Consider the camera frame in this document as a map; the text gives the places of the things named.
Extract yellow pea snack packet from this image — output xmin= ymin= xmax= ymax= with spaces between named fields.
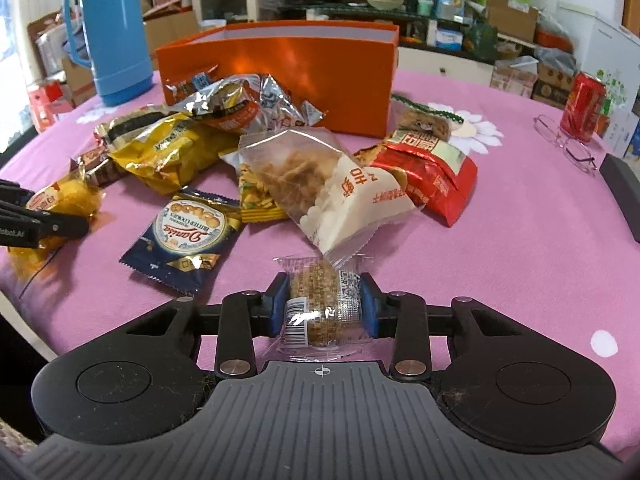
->
xmin=220 ymin=149 xmax=292 ymax=225

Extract orange box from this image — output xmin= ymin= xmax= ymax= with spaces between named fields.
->
xmin=155 ymin=22 xmax=401 ymax=139

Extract black case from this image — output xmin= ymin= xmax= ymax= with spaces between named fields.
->
xmin=598 ymin=154 xmax=640 ymax=245

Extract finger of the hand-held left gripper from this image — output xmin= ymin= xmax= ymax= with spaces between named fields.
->
xmin=0 ymin=179 xmax=37 ymax=211
xmin=0 ymin=204 xmax=92 ymax=250

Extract dark blue cookie packet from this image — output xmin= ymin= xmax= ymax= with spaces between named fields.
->
xmin=119 ymin=187 xmax=246 ymax=296

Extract blue thermos jug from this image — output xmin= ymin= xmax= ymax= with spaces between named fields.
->
xmin=61 ymin=0 xmax=156 ymax=107

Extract red snack packet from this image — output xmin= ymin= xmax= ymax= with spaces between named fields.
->
xmin=354 ymin=130 xmax=480 ymax=228

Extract green trimmed cookie packet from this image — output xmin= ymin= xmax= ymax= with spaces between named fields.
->
xmin=391 ymin=94 xmax=467 ymax=145

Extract yellow cake packet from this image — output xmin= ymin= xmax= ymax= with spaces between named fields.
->
xmin=7 ymin=170 xmax=107 ymax=282

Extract silver orange snack packet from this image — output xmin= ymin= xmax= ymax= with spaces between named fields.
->
xmin=172 ymin=74 xmax=266 ymax=134

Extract pink tablecloth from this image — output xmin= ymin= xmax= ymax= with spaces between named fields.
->
xmin=0 ymin=67 xmax=640 ymax=463

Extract small brown snack packet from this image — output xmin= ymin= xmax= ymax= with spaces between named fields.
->
xmin=75 ymin=142 xmax=127 ymax=187

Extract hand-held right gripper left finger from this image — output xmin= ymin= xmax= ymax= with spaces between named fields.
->
xmin=125 ymin=274 xmax=291 ymax=380

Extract clear grain bar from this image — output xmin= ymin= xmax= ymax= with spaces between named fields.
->
xmin=264 ymin=255 xmax=382 ymax=364

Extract brown cardboard box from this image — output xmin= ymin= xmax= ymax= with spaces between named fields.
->
xmin=532 ymin=57 xmax=577 ymax=107

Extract eyeglasses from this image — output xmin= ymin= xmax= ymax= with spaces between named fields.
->
xmin=534 ymin=115 xmax=599 ymax=177

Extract silver blue candy packet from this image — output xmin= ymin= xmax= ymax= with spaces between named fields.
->
xmin=257 ymin=74 xmax=327 ymax=133

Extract red box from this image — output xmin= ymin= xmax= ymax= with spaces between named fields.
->
xmin=27 ymin=80 xmax=75 ymax=134

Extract red soda can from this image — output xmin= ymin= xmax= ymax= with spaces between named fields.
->
xmin=559 ymin=71 xmax=608 ymax=144

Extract white television stand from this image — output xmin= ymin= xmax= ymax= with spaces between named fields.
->
xmin=280 ymin=2 xmax=497 ymax=87

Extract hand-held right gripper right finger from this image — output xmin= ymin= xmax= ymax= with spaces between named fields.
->
xmin=360 ymin=273 xmax=527 ymax=381

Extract orange blue snack packet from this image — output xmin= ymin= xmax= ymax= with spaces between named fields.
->
xmin=164 ymin=71 xmax=223 ymax=106

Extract white printed carton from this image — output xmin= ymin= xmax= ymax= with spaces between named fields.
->
xmin=575 ymin=12 xmax=640 ymax=158

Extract yellow black chip bag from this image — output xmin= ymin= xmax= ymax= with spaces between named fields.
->
xmin=94 ymin=104 xmax=246 ymax=197

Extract white clear snack bag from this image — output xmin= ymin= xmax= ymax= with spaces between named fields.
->
xmin=237 ymin=127 xmax=427 ymax=268

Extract printed cardboard box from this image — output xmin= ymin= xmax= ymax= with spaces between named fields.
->
xmin=491 ymin=57 xmax=539 ymax=99

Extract blue white carton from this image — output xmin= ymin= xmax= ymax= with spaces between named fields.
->
xmin=435 ymin=0 xmax=468 ymax=22

